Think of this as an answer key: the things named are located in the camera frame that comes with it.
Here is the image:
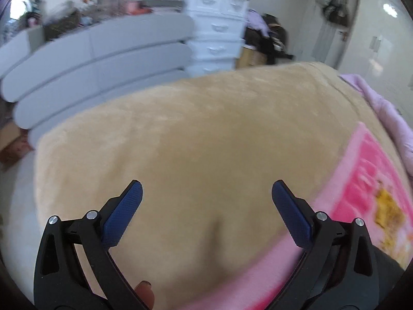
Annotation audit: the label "lilac cloth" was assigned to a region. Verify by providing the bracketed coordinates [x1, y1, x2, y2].
[247, 10, 270, 37]

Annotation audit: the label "white drawer cabinet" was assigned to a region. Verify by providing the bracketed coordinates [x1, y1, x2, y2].
[174, 0, 252, 78]

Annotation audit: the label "brown cardboard box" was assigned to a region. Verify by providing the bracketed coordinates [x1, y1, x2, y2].
[0, 121, 33, 165]

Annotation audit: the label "grey padded footboard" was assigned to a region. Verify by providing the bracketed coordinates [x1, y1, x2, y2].
[0, 14, 196, 143]

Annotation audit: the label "white door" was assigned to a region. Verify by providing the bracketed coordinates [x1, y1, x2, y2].
[311, 0, 360, 72]

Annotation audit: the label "tan cardboard box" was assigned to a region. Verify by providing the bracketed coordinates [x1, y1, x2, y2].
[237, 43, 268, 70]

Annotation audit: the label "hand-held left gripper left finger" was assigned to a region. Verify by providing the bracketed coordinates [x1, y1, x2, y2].
[33, 179, 150, 310]

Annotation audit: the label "beige plush bed blanket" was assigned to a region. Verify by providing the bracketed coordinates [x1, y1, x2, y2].
[34, 61, 410, 310]

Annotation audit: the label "pink quilt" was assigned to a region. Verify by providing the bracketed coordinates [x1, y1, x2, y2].
[339, 74, 413, 168]

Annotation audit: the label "pile of assorted clutter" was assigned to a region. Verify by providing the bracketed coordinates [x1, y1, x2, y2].
[19, 0, 186, 39]

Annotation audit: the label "hanging bags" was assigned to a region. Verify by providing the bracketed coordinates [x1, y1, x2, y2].
[323, 0, 351, 26]

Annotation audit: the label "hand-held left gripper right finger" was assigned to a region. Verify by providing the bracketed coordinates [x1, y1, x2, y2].
[268, 180, 380, 310]

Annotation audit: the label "dark bag pile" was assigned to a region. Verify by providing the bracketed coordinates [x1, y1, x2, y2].
[242, 14, 294, 67]

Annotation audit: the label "person's left hand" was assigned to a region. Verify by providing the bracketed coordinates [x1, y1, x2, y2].
[134, 281, 155, 310]

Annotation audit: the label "pink cartoon printed blanket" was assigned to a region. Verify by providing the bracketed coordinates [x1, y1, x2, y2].
[181, 121, 413, 310]

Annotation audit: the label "white wardrobe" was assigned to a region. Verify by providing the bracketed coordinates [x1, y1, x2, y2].
[355, 0, 413, 88]

